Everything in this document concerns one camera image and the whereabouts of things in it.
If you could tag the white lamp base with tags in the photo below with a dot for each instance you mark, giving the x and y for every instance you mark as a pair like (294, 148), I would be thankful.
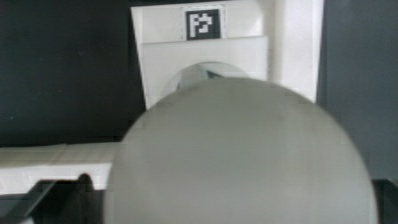
(228, 38)

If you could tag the white lamp bulb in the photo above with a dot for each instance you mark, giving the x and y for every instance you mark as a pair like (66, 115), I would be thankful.
(237, 158)

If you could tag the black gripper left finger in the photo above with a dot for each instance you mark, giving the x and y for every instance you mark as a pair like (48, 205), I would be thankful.
(61, 202)

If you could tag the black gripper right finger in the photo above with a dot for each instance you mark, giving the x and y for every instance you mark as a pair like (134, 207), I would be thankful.
(386, 193)

